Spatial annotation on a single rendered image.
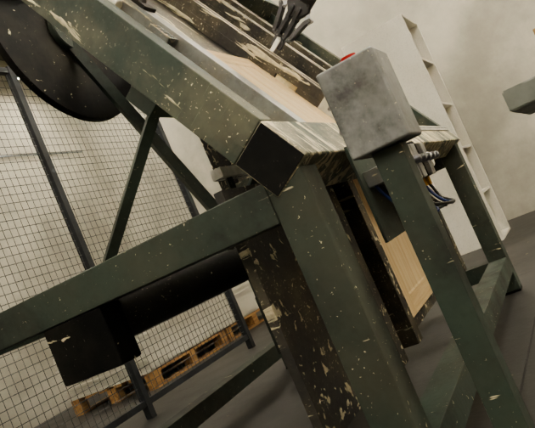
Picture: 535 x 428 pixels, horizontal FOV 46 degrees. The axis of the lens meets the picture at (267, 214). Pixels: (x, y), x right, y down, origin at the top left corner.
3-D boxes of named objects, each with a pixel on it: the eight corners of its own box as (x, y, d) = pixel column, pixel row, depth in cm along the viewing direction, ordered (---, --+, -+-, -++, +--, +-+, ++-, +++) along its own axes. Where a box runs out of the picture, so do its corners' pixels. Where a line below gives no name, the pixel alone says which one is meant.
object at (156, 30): (164, 48, 158) (170, 37, 157) (144, 33, 160) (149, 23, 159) (173, 50, 162) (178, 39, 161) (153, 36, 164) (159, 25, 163)
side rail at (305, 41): (425, 143, 322) (438, 125, 318) (261, 30, 351) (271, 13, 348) (428, 143, 329) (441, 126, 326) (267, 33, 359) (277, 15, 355)
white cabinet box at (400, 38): (504, 239, 518) (401, 14, 530) (437, 264, 543) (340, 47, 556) (510, 228, 571) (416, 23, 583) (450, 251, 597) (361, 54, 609)
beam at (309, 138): (278, 199, 127) (306, 154, 123) (233, 165, 130) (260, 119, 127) (447, 156, 326) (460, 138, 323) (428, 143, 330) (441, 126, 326)
